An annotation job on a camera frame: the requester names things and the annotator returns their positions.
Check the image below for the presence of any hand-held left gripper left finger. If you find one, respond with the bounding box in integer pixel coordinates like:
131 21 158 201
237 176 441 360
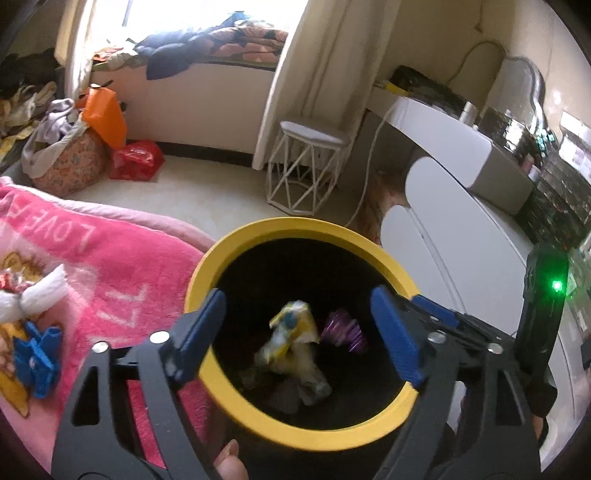
51 288 228 480

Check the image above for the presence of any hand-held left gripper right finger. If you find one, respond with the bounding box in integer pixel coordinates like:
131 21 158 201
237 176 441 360
369 285 543 480

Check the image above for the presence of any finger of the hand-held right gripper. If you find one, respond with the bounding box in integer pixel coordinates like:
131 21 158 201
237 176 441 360
412 294 521 352

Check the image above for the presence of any purple foil wrapper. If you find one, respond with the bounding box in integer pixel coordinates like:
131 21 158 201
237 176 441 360
321 309 369 356

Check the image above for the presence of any yellow and white wrapper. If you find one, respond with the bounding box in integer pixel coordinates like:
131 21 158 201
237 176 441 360
253 300 334 408

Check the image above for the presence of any yellow-rimmed black trash bin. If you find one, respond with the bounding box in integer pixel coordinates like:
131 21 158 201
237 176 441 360
184 217 422 480

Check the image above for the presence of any blue plastic toy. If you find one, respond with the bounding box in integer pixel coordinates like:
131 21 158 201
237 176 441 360
13 319 64 400

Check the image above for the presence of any person's right forearm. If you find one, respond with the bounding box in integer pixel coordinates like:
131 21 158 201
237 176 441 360
523 369 560 440

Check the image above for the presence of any person's left hand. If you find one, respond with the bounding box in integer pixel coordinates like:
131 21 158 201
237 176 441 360
216 438 251 480

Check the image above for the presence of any white dressing table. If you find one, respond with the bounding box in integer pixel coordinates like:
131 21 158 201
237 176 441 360
368 84 588 445

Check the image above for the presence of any pink printed blanket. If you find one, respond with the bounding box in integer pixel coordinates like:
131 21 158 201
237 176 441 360
0 176 219 472

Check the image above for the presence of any red plastic bag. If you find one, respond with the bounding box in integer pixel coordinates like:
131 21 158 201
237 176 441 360
109 140 166 182

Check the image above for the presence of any dark storage box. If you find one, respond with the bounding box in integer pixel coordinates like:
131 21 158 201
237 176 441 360
477 106 542 154

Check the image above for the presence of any floral fabric bag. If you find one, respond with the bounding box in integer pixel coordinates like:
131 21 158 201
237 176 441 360
31 129 112 195

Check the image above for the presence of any dark bag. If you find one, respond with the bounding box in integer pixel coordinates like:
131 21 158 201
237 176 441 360
390 65 465 110

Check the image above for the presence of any white window seat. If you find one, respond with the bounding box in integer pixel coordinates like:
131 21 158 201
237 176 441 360
89 59 283 156

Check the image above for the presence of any wavy framed mirror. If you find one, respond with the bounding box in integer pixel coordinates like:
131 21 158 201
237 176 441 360
491 56 549 121

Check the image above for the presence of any orange bag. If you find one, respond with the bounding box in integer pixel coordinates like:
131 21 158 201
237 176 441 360
80 85 129 150

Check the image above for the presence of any lavender garment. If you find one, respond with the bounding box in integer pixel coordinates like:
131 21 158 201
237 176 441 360
20 98 89 177

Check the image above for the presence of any cream thick curtain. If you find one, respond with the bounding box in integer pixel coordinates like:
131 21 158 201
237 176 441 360
251 0 403 170

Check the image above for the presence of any dark jacket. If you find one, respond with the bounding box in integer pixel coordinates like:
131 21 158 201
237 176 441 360
133 29 219 80

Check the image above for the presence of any pile of folded clothes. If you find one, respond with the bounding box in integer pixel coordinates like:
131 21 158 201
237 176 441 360
0 80 59 149

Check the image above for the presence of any colourful crumpled cloth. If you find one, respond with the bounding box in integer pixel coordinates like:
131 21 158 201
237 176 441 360
91 43 140 73

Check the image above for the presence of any orange patterned quilt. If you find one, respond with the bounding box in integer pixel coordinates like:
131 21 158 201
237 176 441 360
202 17 290 64

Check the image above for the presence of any sheer white curtain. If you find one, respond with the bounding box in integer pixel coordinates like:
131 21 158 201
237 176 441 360
54 0 136 96

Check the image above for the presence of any pile of dark clothes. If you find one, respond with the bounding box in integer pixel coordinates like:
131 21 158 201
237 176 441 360
0 52 59 93

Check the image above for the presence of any window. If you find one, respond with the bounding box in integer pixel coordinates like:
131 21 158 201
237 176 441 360
121 0 311 43

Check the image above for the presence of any white wire stool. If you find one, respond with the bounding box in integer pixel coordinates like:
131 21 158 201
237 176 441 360
265 120 352 219

